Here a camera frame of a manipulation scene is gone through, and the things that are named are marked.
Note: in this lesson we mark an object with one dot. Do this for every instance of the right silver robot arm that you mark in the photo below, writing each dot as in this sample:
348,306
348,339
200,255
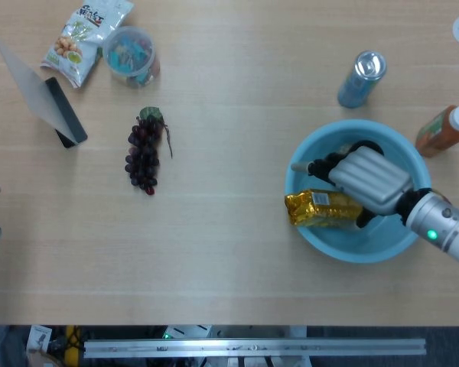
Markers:
443,225

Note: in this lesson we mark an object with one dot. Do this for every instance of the orange bottle white cap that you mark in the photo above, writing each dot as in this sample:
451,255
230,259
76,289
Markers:
440,134

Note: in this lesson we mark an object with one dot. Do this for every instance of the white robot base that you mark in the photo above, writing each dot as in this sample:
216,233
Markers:
187,332

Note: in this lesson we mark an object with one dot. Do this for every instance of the yellow black post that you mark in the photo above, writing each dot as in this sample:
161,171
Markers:
72,344

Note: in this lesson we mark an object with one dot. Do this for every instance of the glass jar black lid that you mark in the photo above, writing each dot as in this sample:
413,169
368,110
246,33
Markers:
344,149

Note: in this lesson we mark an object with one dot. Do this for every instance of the white snack bag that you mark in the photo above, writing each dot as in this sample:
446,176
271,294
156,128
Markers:
76,42

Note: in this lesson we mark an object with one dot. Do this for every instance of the light blue plastic bowl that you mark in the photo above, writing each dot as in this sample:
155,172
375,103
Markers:
329,137

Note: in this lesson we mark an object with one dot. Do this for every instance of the blue drink can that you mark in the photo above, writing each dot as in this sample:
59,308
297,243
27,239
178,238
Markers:
361,80

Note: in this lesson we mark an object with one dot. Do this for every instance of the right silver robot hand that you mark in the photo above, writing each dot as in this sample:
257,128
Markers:
371,179

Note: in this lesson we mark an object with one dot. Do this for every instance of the white printed card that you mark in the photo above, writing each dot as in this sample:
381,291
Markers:
38,338

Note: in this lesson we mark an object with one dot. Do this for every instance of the dark purple grape bunch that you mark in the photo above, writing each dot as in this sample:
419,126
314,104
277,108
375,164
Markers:
143,156

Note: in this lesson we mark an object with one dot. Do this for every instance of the grey flat board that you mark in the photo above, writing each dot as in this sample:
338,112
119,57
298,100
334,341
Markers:
27,84

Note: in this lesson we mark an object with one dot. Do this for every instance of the aluminium rail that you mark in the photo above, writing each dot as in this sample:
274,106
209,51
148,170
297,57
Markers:
252,348

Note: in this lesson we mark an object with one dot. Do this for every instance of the gold foil biscuit pack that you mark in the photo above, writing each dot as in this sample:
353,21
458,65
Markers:
317,210

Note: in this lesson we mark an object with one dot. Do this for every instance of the clear tub with clips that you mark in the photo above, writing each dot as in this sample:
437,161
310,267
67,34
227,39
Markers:
128,57

